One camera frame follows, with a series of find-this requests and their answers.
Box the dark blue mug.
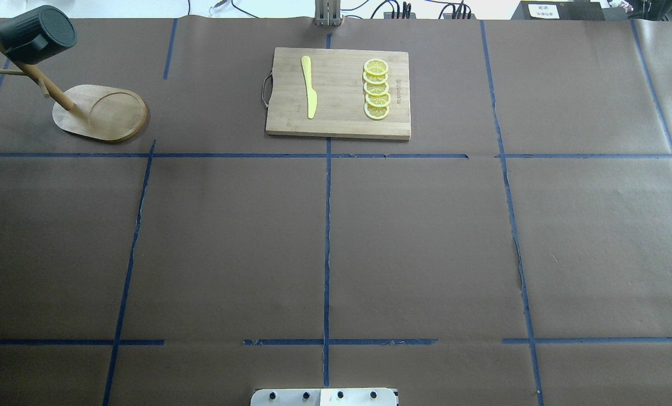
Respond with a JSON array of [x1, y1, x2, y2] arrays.
[[0, 5, 77, 65]]

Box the wooden cup storage rack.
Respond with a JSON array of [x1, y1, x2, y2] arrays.
[[0, 42, 148, 143]]

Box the lemon slice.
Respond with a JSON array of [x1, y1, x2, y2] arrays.
[[362, 72, 388, 85], [362, 58, 389, 76], [363, 103, 390, 120], [363, 82, 389, 96], [364, 92, 392, 108]]

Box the yellow plastic knife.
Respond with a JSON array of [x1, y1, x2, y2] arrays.
[[301, 55, 318, 119]]

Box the bamboo cutting board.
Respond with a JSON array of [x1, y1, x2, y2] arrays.
[[265, 48, 411, 140]]

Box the black electronics box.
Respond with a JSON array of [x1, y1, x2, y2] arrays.
[[511, 1, 605, 21]]

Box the aluminium frame post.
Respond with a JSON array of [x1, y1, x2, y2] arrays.
[[314, 0, 343, 27]]

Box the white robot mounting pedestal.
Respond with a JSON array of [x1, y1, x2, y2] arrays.
[[250, 387, 399, 405]]

